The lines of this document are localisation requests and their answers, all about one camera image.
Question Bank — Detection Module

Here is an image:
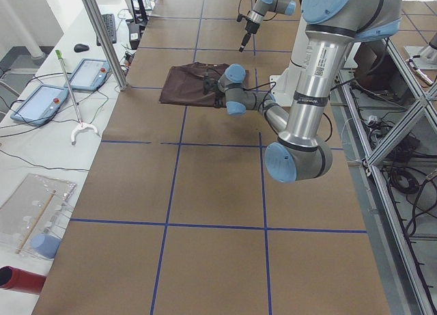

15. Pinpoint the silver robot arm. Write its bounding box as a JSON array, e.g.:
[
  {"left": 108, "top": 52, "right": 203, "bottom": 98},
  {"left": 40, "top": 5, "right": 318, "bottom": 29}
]
[
  {"left": 236, "top": 0, "right": 296, "bottom": 52},
  {"left": 203, "top": 0, "right": 402, "bottom": 182}
]

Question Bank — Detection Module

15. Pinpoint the black computer keyboard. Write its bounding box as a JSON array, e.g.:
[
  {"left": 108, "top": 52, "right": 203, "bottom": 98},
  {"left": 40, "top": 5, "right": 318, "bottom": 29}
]
[{"left": 101, "top": 14, "right": 117, "bottom": 44}]

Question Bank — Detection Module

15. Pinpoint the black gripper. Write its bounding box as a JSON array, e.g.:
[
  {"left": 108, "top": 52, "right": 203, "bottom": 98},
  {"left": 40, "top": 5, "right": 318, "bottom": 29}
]
[
  {"left": 236, "top": 10, "right": 262, "bottom": 53},
  {"left": 201, "top": 74, "right": 225, "bottom": 109}
]

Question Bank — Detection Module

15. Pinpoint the teach pendant tablet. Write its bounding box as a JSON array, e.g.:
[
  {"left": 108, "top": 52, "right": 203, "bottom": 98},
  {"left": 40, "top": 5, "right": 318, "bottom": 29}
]
[
  {"left": 69, "top": 58, "right": 110, "bottom": 92},
  {"left": 10, "top": 85, "right": 69, "bottom": 126}
]

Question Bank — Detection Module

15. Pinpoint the far teach pendant tablet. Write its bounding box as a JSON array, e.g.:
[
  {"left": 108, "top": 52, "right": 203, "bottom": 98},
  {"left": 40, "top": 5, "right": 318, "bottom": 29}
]
[{"left": 69, "top": 58, "right": 110, "bottom": 92}]

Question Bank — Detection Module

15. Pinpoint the reacher grabber tool stick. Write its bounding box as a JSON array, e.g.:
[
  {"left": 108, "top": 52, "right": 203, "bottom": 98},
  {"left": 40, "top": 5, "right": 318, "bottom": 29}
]
[{"left": 55, "top": 49, "right": 100, "bottom": 146}]

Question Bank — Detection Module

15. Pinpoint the black computer mouse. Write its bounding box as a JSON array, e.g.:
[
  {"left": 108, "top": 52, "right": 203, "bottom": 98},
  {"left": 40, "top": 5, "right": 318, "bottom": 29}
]
[{"left": 74, "top": 44, "right": 89, "bottom": 53}]

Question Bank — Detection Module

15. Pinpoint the dark brown t-shirt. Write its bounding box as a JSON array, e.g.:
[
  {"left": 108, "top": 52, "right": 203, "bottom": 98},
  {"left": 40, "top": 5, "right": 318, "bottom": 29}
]
[{"left": 159, "top": 62, "right": 246, "bottom": 107}]

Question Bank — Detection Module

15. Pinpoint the near teach pendant tablet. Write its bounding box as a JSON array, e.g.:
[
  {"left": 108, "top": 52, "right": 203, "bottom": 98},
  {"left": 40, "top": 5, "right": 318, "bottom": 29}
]
[{"left": 10, "top": 85, "right": 69, "bottom": 126}]

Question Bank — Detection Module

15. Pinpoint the thin wooden stick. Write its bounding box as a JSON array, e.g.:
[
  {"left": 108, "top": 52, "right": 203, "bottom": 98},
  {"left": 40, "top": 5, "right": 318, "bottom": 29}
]
[{"left": 15, "top": 190, "right": 56, "bottom": 254}]

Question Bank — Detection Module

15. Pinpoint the clear plastic sheet stack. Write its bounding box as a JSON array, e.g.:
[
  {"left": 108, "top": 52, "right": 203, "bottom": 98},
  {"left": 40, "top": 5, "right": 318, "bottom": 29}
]
[{"left": 1, "top": 174, "right": 76, "bottom": 260}]

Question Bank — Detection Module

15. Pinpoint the aluminium frame post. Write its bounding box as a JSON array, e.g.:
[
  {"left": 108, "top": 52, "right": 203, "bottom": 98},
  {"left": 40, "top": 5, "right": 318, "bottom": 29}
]
[{"left": 82, "top": 0, "right": 128, "bottom": 91}]

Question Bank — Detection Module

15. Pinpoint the red cylinder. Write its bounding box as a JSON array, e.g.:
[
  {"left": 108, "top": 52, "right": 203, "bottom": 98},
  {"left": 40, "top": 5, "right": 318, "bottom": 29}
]
[{"left": 1, "top": 266, "right": 46, "bottom": 295}]

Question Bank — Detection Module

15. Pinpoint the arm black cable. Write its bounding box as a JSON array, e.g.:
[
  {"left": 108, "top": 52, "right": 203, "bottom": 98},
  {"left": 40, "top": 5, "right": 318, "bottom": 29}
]
[
  {"left": 236, "top": 0, "right": 284, "bottom": 22},
  {"left": 194, "top": 67, "right": 334, "bottom": 143}
]

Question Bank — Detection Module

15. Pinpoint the aluminium frame rack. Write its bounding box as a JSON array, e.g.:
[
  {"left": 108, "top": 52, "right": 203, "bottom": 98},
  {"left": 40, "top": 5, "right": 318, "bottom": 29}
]
[{"left": 331, "top": 31, "right": 436, "bottom": 314}]

